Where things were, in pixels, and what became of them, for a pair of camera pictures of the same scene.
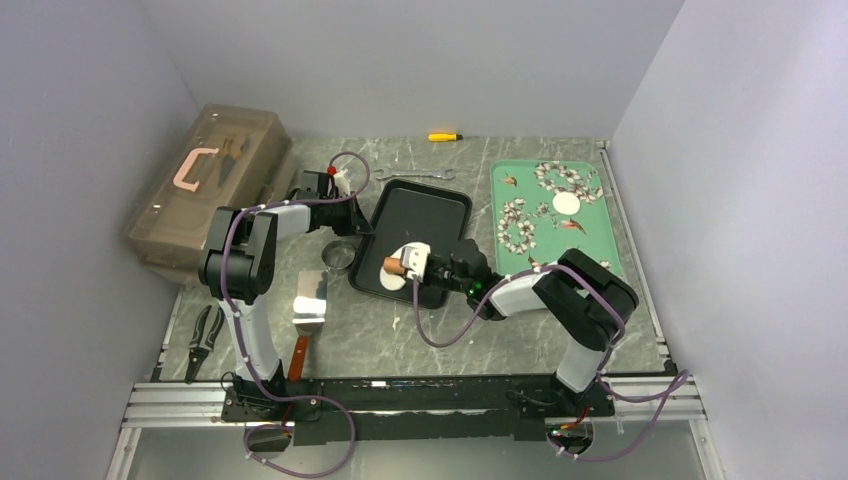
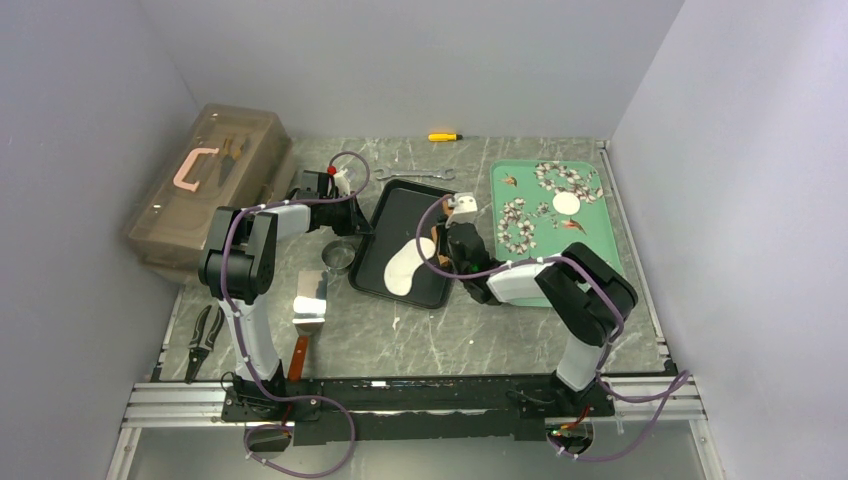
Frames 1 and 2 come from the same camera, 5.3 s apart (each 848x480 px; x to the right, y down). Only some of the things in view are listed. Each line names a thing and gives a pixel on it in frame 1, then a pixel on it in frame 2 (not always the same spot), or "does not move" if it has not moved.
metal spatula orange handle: x=309 y=314 does not move
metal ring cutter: x=338 y=254 does not move
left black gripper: x=355 y=224 does not move
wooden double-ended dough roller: x=393 y=266 to x=441 y=258
